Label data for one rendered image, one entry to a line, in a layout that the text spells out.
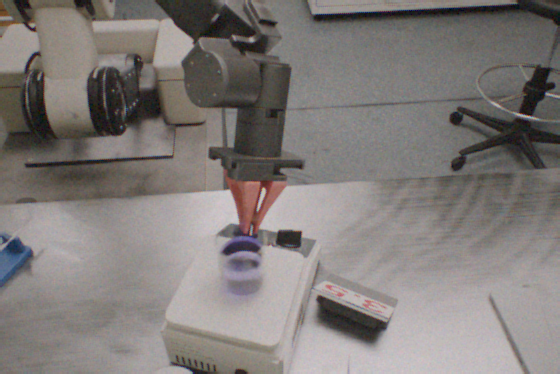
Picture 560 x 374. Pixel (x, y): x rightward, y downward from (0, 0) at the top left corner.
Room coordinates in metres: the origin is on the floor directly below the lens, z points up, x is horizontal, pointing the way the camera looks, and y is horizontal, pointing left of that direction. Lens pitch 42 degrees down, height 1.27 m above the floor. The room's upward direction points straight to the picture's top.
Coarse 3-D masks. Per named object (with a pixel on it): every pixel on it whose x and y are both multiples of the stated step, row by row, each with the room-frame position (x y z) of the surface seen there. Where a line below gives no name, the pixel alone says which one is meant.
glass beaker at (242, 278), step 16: (224, 224) 0.35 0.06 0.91; (240, 224) 0.36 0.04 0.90; (256, 224) 0.35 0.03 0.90; (224, 240) 0.35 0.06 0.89; (224, 256) 0.31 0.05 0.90; (256, 256) 0.31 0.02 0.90; (224, 272) 0.31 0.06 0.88; (240, 272) 0.31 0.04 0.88; (256, 272) 0.31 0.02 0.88; (224, 288) 0.32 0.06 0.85; (240, 288) 0.31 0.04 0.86; (256, 288) 0.31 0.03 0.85
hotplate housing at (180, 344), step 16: (304, 272) 0.36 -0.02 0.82; (304, 288) 0.34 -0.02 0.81; (304, 304) 0.34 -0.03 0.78; (288, 320) 0.30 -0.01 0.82; (176, 336) 0.28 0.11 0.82; (192, 336) 0.28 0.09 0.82; (208, 336) 0.28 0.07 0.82; (288, 336) 0.28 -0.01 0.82; (176, 352) 0.28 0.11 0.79; (192, 352) 0.27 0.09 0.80; (208, 352) 0.27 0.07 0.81; (224, 352) 0.27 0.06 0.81; (240, 352) 0.26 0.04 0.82; (256, 352) 0.26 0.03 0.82; (272, 352) 0.26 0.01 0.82; (288, 352) 0.27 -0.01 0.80; (192, 368) 0.28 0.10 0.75; (208, 368) 0.27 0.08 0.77; (224, 368) 0.27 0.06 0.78; (240, 368) 0.26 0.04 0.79; (256, 368) 0.26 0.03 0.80; (272, 368) 0.25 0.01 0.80
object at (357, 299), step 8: (320, 288) 0.36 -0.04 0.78; (328, 288) 0.37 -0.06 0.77; (336, 288) 0.38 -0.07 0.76; (344, 296) 0.36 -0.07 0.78; (352, 296) 0.36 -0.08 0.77; (360, 296) 0.37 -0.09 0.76; (360, 304) 0.34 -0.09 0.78; (368, 304) 0.35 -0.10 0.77; (376, 304) 0.35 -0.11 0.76; (384, 312) 0.33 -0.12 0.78
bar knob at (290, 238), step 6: (282, 234) 0.42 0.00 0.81; (288, 234) 0.42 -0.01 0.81; (294, 234) 0.42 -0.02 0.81; (300, 234) 0.43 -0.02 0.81; (276, 240) 0.42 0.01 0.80; (282, 240) 0.42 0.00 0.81; (288, 240) 0.42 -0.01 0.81; (294, 240) 0.42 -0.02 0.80; (300, 240) 0.42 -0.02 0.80; (282, 246) 0.41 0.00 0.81; (288, 246) 0.41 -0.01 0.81; (294, 246) 0.41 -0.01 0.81; (300, 246) 0.41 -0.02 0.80
